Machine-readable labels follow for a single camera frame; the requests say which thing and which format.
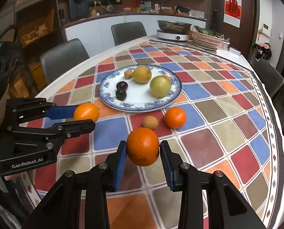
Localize pink plastic basket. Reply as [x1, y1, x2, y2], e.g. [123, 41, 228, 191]
[191, 30, 224, 49]

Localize dark brown door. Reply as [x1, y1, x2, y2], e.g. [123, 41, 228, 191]
[209, 0, 260, 60]

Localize black perforated object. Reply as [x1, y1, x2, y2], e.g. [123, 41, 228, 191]
[0, 26, 22, 115]

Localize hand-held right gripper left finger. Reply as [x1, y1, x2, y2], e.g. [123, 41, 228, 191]
[23, 140, 127, 229]

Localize wooden shelf unit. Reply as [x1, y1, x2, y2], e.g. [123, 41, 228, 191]
[0, 0, 68, 89]

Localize white induction cooker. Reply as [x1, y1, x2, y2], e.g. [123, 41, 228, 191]
[156, 29, 189, 41]

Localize red and white wall poster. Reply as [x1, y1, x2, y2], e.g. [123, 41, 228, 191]
[224, 0, 242, 28]

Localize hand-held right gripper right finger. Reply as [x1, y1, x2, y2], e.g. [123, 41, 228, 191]
[159, 140, 267, 229]

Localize green apple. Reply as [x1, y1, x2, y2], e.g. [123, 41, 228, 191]
[150, 75, 171, 98]

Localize wall socket strip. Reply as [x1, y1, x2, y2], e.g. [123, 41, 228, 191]
[89, 0, 122, 6]

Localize colourful checkered tablecloth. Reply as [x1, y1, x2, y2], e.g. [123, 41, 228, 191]
[25, 42, 279, 229]

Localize round placemat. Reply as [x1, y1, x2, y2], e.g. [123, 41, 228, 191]
[192, 42, 219, 51]

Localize blue rimmed white plate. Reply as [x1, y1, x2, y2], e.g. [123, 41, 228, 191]
[98, 64, 182, 112]

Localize grey chair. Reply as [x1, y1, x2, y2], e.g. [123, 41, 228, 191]
[250, 58, 284, 98]
[40, 38, 90, 85]
[111, 21, 147, 46]

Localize yellow-green pear front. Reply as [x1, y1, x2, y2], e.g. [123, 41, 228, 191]
[132, 65, 152, 84]

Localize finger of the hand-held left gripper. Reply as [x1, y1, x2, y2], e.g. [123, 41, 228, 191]
[6, 97, 79, 125]
[7, 120, 96, 149]

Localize white lower cabinets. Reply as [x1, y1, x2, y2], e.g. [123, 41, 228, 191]
[64, 14, 207, 46]

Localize steel pot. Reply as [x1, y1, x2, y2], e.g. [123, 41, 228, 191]
[157, 20, 192, 34]

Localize green leafy vegetables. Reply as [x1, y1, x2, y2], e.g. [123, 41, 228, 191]
[194, 26, 224, 39]

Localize black bag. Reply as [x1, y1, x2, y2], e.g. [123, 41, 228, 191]
[175, 5, 190, 14]

